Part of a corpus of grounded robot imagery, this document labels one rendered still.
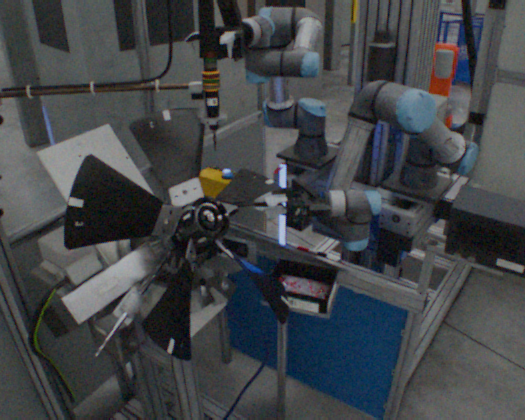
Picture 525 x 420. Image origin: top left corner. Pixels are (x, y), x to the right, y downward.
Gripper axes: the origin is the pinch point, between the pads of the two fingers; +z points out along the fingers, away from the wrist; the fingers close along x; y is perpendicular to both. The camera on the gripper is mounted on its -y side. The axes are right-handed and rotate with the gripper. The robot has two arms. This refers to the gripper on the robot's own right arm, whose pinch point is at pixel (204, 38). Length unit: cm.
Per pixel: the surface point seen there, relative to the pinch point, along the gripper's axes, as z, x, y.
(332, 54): -671, 153, 136
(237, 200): -6.8, -3.4, 46.4
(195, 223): 14.0, -2.1, 42.6
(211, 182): -37, 23, 60
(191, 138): -6.2, 10.0, 29.0
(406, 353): -27, -58, 108
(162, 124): -5.4, 18.9, 25.6
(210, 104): 0.1, -0.6, 16.2
